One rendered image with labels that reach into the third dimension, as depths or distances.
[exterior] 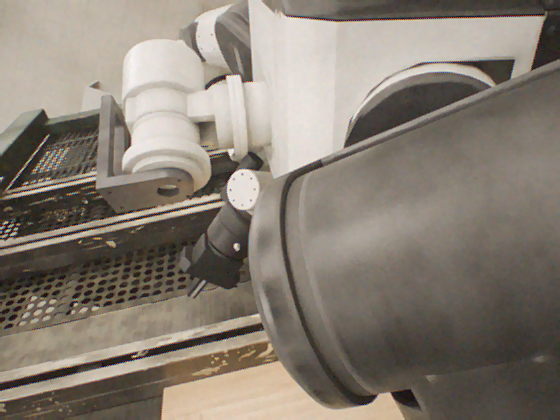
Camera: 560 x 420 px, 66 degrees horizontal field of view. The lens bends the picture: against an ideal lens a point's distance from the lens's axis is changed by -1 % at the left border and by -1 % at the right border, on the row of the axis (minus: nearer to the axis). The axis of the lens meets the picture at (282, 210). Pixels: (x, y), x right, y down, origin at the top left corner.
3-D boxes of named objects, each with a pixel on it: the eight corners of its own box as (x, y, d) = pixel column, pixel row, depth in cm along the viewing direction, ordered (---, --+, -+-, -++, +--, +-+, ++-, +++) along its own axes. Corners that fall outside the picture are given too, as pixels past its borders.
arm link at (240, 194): (269, 241, 79) (305, 194, 75) (232, 245, 70) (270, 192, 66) (232, 200, 84) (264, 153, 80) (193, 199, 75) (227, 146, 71)
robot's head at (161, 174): (193, 65, 32) (93, 82, 32) (201, 159, 28) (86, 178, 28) (211, 119, 38) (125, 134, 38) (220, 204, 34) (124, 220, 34)
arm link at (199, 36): (165, 18, 76) (198, 7, 57) (234, 8, 80) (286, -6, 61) (181, 85, 80) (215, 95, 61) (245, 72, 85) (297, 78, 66)
